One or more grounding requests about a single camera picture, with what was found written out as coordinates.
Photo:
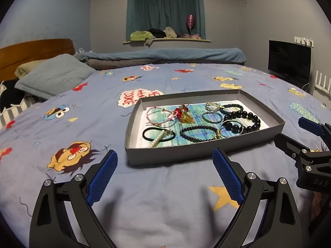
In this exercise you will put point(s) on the black television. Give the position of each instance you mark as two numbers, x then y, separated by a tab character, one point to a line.
289	59

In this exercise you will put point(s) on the pink balloon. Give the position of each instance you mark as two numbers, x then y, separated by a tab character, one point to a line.
190	20

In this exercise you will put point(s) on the folded grey blanket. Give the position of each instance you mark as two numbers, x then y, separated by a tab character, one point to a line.
108	64

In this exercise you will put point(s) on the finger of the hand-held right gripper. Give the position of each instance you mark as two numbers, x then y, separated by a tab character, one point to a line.
287	142
309	125

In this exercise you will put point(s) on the printed paper liner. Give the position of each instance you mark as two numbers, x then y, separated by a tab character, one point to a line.
201	134

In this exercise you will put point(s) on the blue-grey pillow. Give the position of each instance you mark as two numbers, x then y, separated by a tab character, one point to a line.
57	75

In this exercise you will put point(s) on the red bead charm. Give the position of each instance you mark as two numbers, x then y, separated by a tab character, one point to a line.
179	111

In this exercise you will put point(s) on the pink cloth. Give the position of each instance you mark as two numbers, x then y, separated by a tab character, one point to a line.
191	36

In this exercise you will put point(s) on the olive pillow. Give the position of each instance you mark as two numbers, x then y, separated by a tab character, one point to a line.
24	68

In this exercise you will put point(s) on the teal curtain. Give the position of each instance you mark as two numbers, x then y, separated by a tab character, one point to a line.
165	7

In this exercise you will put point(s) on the thin silver bangle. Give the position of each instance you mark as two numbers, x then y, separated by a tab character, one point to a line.
225	135

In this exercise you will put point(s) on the white slatted rack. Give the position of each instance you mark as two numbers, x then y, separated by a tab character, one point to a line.
319	82

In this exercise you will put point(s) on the printed blue bed sheet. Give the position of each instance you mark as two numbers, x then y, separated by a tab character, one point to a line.
155	199

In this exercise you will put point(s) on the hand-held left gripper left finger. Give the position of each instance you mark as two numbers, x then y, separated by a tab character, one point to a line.
102	180

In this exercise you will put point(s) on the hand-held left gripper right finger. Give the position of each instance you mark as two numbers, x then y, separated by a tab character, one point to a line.
227	178

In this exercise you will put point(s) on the wooden headboard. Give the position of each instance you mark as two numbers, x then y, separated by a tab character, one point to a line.
33	50

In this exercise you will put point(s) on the white wall socket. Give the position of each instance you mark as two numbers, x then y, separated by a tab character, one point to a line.
303	41

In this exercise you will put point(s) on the striped black pillow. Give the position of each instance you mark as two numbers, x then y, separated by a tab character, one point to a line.
10	95

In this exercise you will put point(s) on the thin grey bangle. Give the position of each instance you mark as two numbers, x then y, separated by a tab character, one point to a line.
211	122

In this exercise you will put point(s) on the beige cloth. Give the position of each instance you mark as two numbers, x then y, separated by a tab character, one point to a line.
170	32

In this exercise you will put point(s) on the green cloth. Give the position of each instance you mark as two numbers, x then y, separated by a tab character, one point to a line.
141	35

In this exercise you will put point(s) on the black cloth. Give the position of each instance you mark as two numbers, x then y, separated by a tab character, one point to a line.
157	32

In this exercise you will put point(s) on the window sill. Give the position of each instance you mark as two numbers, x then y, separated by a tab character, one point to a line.
181	40

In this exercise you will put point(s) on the grey cardboard tray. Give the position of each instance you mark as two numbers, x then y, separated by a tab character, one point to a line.
181	157

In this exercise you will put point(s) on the folded blue blanket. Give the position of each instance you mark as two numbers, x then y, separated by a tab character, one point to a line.
181	54

